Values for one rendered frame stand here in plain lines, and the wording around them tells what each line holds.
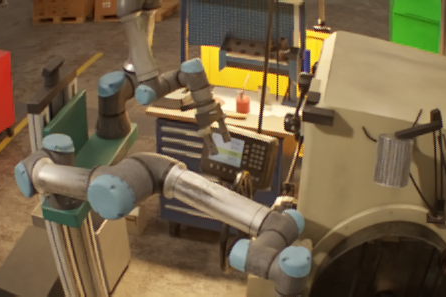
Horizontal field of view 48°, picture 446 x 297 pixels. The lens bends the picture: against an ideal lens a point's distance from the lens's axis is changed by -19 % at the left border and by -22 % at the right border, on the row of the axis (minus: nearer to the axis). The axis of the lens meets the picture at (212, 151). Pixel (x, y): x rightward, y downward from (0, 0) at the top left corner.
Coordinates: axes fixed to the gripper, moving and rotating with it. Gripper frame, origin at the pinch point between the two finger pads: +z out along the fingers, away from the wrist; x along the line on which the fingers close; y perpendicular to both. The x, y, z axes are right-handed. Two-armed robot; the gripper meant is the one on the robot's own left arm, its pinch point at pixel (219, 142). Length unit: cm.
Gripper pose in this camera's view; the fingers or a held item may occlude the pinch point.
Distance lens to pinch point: 221.6
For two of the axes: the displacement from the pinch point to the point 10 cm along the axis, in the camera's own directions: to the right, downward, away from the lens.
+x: 3.5, -3.4, 8.7
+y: 8.8, -2.1, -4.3
